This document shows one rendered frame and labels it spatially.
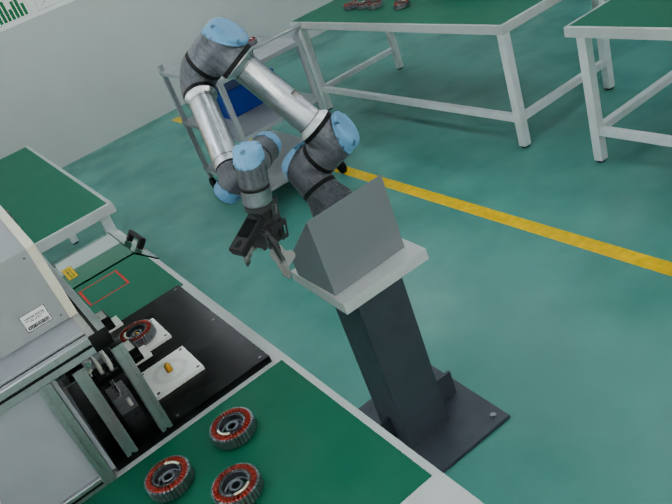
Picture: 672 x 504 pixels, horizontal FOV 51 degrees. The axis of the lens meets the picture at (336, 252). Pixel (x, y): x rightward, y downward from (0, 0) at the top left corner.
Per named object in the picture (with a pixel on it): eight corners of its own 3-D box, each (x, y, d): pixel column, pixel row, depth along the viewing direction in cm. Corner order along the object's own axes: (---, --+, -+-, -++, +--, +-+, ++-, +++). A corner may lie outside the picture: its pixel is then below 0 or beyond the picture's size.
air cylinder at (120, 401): (129, 393, 197) (120, 378, 195) (138, 405, 192) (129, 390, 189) (113, 404, 196) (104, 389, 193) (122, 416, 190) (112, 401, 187)
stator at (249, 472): (207, 499, 158) (200, 488, 156) (245, 464, 163) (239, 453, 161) (235, 523, 149) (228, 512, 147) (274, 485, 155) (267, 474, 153)
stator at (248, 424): (231, 412, 180) (226, 402, 178) (266, 419, 173) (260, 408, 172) (205, 446, 172) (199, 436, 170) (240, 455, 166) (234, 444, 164)
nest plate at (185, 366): (183, 348, 208) (182, 345, 207) (205, 368, 196) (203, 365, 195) (139, 378, 202) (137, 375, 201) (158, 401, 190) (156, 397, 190)
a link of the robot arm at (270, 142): (241, 150, 189) (227, 168, 180) (266, 122, 183) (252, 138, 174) (264, 170, 190) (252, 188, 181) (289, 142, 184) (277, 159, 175)
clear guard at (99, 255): (132, 238, 226) (123, 222, 224) (159, 258, 208) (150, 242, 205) (37, 293, 214) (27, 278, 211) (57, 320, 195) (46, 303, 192)
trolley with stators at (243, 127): (277, 150, 538) (225, 20, 488) (354, 174, 459) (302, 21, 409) (211, 189, 516) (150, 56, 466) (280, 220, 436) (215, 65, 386)
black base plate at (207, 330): (180, 289, 243) (178, 284, 242) (272, 361, 193) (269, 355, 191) (54, 369, 225) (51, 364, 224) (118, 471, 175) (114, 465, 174)
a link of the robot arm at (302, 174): (316, 196, 224) (291, 163, 226) (343, 169, 217) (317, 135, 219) (296, 203, 214) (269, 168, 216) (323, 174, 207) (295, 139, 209)
